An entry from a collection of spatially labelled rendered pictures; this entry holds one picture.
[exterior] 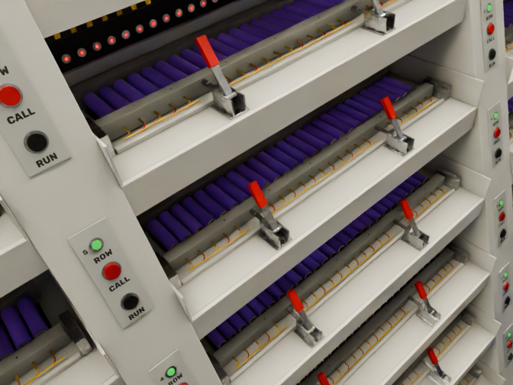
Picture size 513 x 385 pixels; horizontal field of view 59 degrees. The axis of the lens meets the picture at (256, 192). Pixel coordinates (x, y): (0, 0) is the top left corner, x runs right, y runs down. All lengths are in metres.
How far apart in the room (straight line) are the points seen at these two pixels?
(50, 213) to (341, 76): 0.39
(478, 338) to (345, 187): 0.63
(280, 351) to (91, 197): 0.40
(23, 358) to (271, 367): 0.34
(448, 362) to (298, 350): 0.51
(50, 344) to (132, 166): 0.23
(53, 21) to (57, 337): 0.34
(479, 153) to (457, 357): 0.48
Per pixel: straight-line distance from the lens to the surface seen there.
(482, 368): 1.37
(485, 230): 1.03
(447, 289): 1.05
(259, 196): 0.60
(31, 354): 0.59
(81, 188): 0.46
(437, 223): 0.91
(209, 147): 0.51
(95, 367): 0.58
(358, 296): 0.79
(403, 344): 0.96
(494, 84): 0.93
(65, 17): 0.46
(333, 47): 0.66
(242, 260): 0.61
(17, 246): 0.47
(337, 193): 0.68
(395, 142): 0.76
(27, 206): 0.46
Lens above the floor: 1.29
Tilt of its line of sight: 28 degrees down
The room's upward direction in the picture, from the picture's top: 20 degrees counter-clockwise
